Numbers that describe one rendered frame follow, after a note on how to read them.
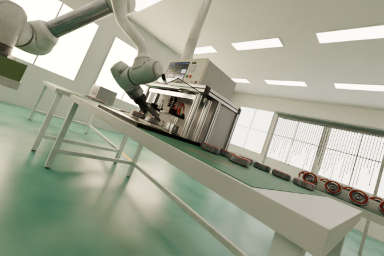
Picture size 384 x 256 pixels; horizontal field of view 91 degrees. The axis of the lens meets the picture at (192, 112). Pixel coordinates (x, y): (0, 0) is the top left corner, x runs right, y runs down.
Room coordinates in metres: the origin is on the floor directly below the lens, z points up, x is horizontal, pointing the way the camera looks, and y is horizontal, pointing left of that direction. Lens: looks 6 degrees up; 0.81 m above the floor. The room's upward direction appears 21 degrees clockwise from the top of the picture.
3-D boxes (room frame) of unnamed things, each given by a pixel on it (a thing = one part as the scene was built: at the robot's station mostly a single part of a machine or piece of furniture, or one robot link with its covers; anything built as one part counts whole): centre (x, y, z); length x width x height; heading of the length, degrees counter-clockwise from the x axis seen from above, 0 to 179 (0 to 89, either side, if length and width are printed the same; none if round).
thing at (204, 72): (1.50, 0.03, 1.22); 0.44 x 0.39 x 0.20; 43
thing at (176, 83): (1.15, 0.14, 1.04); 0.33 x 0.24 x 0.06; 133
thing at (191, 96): (1.36, 0.20, 1.03); 0.62 x 0.01 x 0.03; 43
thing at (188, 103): (1.47, 0.09, 0.92); 0.66 x 0.01 x 0.30; 43
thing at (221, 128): (1.33, -0.24, 0.91); 0.28 x 0.03 x 0.32; 133
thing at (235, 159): (0.99, -0.32, 0.77); 0.11 x 0.11 x 0.04
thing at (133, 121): (1.31, 0.27, 0.76); 0.64 x 0.47 x 0.02; 43
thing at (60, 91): (3.18, 1.74, 0.37); 1.85 x 1.10 x 0.75; 43
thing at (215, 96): (1.51, 0.04, 1.09); 0.68 x 0.44 x 0.05; 43
